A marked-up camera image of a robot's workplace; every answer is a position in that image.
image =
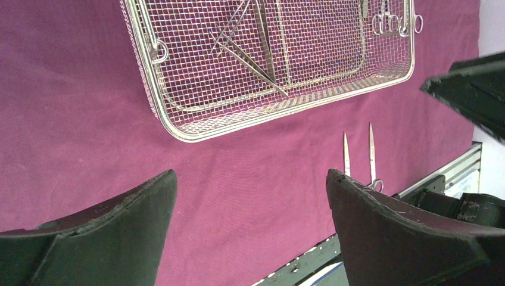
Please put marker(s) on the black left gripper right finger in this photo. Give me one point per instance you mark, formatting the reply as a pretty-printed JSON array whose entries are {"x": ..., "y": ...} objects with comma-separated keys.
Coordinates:
[{"x": 402, "y": 244}]

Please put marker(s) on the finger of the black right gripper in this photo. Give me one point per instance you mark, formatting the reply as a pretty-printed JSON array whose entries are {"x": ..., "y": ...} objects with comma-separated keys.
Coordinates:
[{"x": 474, "y": 89}]

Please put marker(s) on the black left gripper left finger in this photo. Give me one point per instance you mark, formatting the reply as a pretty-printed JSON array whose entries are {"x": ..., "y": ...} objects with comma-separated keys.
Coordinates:
[{"x": 119, "y": 241}]

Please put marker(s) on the steel forceps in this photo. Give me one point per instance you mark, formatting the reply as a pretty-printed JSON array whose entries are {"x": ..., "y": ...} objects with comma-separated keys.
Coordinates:
[
  {"x": 375, "y": 184},
  {"x": 347, "y": 167},
  {"x": 385, "y": 22}
]

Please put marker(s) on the steel surgical scissors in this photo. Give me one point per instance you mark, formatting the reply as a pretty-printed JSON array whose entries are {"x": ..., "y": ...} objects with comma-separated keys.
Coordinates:
[{"x": 409, "y": 22}]

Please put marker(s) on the maroon surgical wrap cloth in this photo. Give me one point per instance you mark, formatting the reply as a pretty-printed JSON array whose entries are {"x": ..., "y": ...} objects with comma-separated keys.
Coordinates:
[{"x": 77, "y": 129}]

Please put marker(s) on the steel instrument tray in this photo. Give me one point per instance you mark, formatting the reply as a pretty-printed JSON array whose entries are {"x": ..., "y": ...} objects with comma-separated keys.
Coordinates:
[{"x": 214, "y": 67}]

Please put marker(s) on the steel tweezers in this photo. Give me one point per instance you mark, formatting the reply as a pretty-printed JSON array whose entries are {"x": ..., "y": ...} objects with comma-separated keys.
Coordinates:
[
  {"x": 226, "y": 43},
  {"x": 262, "y": 27}
]

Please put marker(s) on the aluminium frame rail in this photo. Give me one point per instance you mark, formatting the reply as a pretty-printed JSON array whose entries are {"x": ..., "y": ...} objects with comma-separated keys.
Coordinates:
[{"x": 466, "y": 165}]

